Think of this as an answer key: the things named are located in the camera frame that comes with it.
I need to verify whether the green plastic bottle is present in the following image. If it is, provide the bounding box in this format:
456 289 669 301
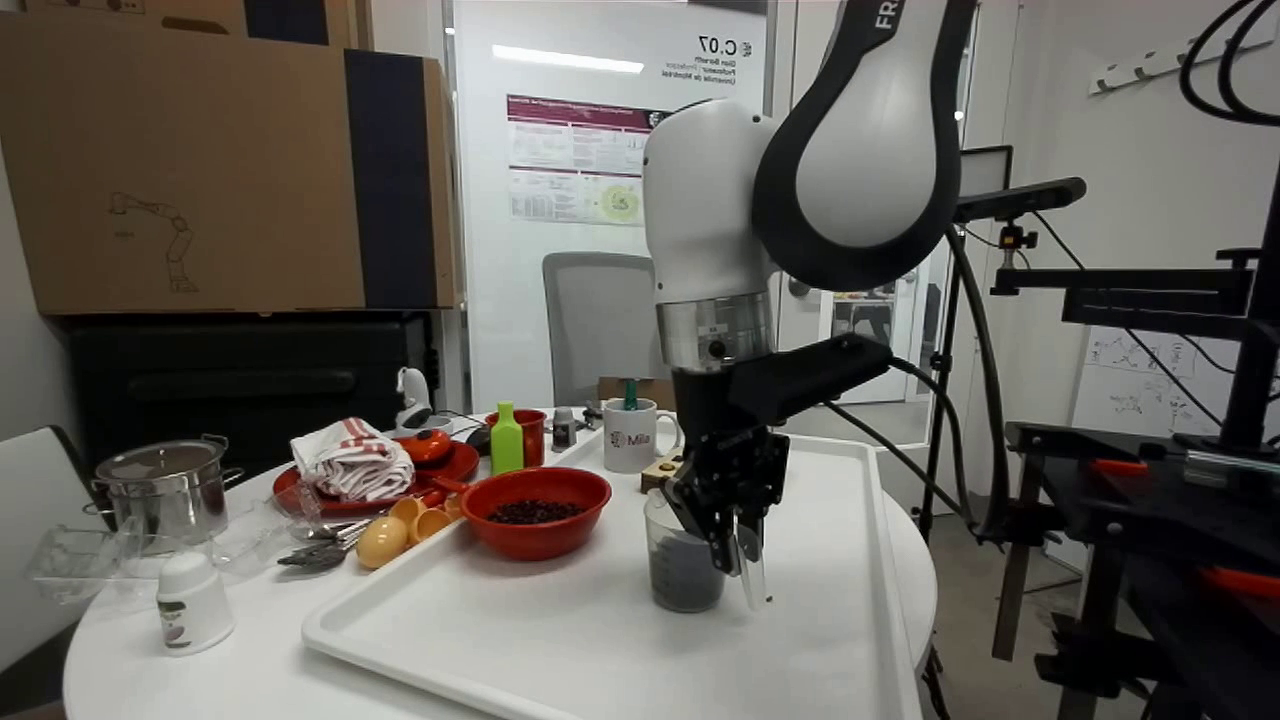
490 406 522 476

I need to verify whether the small white bottle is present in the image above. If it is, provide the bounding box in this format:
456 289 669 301
155 554 234 654

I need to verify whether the white Mila mug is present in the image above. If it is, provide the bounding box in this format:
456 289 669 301
600 395 677 473

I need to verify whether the clear plastic measuring jar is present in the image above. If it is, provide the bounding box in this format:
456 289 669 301
642 494 722 618

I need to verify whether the red white cloth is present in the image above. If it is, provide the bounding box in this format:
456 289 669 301
289 417 417 499

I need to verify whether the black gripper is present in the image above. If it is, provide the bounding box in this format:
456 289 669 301
669 360 787 606

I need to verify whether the red bowl with beans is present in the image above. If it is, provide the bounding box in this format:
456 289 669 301
463 467 611 559

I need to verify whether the black side camera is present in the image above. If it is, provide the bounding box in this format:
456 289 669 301
950 176 1089 225

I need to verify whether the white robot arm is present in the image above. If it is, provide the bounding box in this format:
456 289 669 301
642 0 976 584

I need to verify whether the small steel pot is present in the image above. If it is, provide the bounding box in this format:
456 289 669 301
97 434 231 558

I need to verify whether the large cardboard box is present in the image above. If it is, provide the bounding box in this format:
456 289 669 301
0 13 456 316

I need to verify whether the white plastic tray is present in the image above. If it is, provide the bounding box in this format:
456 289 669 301
302 438 919 720

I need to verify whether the black cabinet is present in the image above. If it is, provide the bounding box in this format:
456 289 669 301
60 311 436 473

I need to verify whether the orange handled clamp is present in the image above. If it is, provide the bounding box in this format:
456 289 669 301
1194 565 1280 606

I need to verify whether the red plate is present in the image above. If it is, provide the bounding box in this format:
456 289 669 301
270 434 480 522

